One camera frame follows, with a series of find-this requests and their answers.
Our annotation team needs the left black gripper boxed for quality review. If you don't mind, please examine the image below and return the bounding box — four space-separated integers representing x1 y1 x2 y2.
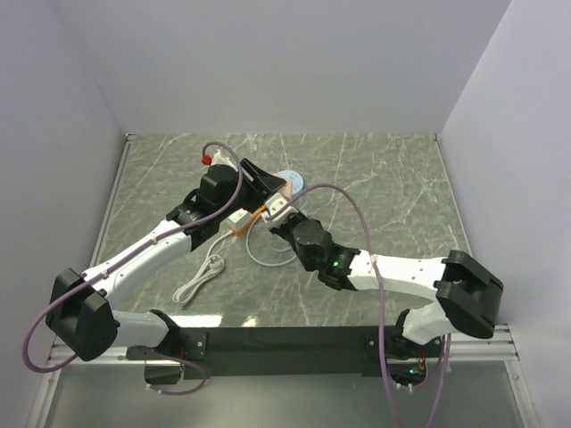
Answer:
217 158 286 220

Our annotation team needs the black base bar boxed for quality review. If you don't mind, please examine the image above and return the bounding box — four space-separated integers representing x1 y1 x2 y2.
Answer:
125 325 445 381

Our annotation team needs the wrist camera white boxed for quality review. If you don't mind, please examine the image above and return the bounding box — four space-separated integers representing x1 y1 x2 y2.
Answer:
261 193 298 227
201 149 236 169

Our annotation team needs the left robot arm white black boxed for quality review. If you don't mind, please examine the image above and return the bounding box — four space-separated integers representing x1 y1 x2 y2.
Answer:
46 159 286 361

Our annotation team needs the purple cable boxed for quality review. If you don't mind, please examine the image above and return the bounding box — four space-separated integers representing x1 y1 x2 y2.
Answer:
267 184 452 428
21 141 245 397

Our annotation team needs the white cube plug adapter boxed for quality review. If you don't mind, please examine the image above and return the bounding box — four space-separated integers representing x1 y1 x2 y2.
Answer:
226 208 253 233

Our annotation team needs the white power strip cord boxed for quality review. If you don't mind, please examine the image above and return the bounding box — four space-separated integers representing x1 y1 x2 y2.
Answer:
172 229 236 307

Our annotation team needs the orange power strip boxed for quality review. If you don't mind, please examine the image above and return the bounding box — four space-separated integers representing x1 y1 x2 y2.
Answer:
228 206 269 235

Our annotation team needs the pink cube plug adapter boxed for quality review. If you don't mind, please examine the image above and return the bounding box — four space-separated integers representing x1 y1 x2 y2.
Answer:
278 178 294 200

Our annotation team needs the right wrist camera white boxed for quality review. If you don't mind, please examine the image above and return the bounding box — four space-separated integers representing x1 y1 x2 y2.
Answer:
261 193 298 227

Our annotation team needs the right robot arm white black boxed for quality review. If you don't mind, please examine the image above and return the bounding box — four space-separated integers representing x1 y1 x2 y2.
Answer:
262 208 504 360

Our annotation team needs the aluminium frame rail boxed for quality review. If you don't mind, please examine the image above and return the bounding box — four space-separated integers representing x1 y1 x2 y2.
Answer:
37 132 534 427

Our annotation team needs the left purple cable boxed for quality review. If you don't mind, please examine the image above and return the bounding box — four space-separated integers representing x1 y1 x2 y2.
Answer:
21 141 245 397

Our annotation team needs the light blue socket cable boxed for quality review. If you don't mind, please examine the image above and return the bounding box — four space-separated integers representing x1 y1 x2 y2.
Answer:
244 195 309 268

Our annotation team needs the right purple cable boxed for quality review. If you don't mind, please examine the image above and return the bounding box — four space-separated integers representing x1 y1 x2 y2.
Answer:
267 184 452 428

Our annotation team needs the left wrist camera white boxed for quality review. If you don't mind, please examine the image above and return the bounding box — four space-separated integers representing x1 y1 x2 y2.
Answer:
201 149 236 169

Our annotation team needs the round blue power socket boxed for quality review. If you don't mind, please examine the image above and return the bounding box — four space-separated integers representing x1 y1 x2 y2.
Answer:
277 169 304 196

